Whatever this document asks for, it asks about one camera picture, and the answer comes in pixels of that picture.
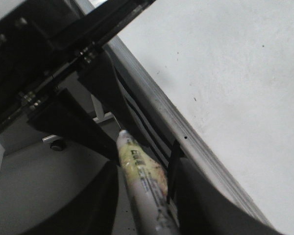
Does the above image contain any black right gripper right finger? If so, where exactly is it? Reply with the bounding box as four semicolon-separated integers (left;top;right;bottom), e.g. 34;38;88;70
176;158;278;235

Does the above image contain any white whiteboard with metal frame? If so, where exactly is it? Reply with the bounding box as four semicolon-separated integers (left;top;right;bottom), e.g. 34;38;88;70
106;0;294;235

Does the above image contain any white whiteboard marker pen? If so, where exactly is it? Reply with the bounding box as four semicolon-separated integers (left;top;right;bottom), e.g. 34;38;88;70
117;130;180;235

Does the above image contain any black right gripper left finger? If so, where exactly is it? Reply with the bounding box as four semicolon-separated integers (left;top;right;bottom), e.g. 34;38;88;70
17;160;120;235

